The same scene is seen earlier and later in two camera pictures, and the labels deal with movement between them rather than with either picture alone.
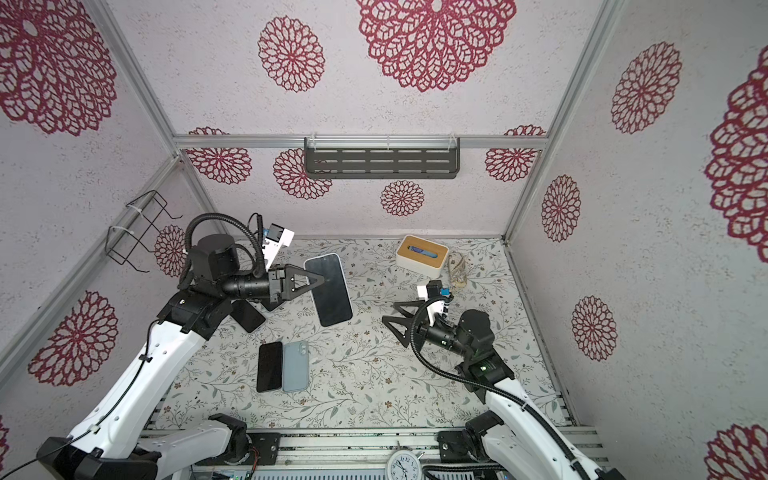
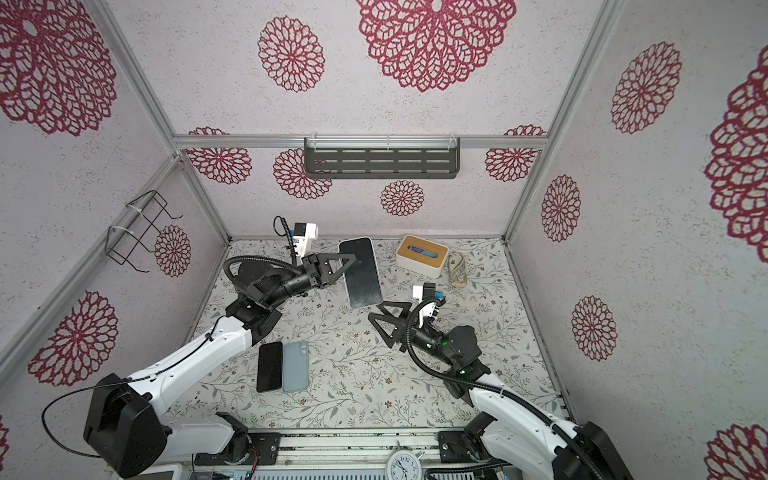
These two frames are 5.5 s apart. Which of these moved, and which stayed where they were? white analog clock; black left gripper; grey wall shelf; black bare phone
Moved: black left gripper
Stayed: grey wall shelf; black bare phone; white analog clock
